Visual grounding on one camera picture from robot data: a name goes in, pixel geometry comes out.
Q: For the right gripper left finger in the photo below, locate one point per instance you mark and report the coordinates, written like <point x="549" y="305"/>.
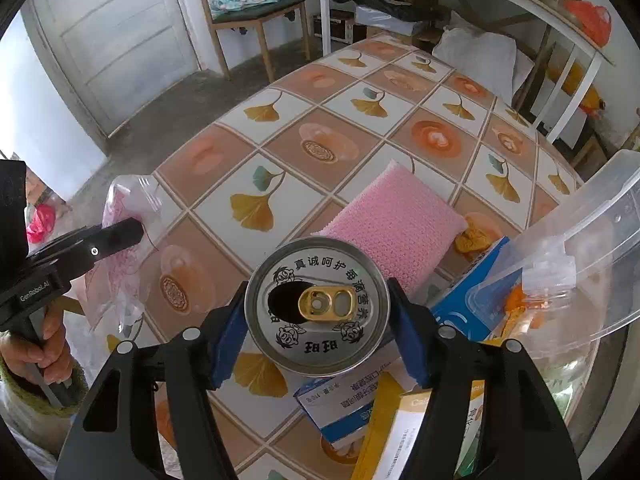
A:
<point x="115" y="434"/>

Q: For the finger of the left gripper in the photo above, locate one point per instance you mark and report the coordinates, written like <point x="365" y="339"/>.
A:
<point x="75" y="253"/>

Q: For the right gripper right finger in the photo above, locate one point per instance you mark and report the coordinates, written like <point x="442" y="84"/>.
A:
<point x="522" y="435"/>

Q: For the clear red printed bag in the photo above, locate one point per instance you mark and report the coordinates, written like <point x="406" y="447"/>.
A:
<point x="114" y="284"/>

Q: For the clear plastic container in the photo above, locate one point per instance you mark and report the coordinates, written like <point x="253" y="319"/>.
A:
<point x="599" y="225"/>

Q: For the blue white small box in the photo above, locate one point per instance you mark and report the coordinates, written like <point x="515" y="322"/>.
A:
<point x="340" y="407"/>

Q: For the red drink can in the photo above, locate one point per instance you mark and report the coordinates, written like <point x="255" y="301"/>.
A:
<point x="317" y="307"/>

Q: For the orange peel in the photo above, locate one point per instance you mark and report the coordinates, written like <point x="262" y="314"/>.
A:
<point x="480" y="234"/>

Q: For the pink scrubbing sponge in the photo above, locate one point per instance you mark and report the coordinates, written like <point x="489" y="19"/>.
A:
<point x="401" y="224"/>

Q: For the green plastic bottle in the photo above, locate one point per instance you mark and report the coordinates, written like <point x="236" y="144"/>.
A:
<point x="565" y="359"/>

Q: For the white yellow medicine box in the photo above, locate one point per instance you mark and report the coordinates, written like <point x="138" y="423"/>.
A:
<point x="394" y="426"/>

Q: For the person's left hand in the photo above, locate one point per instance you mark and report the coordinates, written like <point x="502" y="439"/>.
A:
<point x="53" y="357"/>

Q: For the green fluffy sleeve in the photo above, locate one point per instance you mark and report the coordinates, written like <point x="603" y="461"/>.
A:
<point x="19" y="394"/>

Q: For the white door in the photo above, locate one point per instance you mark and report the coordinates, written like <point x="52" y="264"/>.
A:
<point x="117" y="55"/>

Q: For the wooden chair with cushion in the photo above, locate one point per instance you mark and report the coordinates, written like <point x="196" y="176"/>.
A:
<point x="256" y="18"/>

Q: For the patterned tablecloth table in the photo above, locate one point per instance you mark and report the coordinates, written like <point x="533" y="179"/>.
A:
<point x="282" y="164"/>

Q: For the yellow bag under table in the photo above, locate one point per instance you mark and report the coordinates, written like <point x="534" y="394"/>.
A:
<point x="592" y="104"/>

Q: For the white sack under table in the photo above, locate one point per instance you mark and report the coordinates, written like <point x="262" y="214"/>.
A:
<point x="489" y="59"/>

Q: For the black bag under table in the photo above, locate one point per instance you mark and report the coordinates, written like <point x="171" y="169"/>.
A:
<point x="403" y="10"/>

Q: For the orange plastic bag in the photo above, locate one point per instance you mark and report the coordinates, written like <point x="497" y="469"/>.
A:
<point x="595" y="21"/>

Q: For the white side table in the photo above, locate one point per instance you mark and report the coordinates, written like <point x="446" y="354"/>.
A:
<point x="555" y="22"/>

